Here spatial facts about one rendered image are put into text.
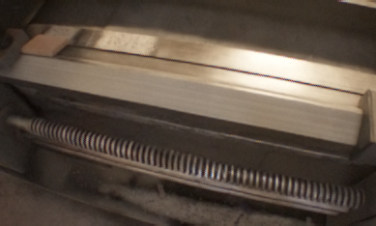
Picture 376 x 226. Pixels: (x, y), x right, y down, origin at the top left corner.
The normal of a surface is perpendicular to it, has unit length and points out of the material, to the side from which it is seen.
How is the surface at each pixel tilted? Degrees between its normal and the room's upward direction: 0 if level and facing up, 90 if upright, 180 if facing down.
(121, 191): 0
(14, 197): 0
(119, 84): 36
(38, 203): 0
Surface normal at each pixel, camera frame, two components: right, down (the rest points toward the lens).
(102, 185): -0.07, -0.49
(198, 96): -0.22, 0.10
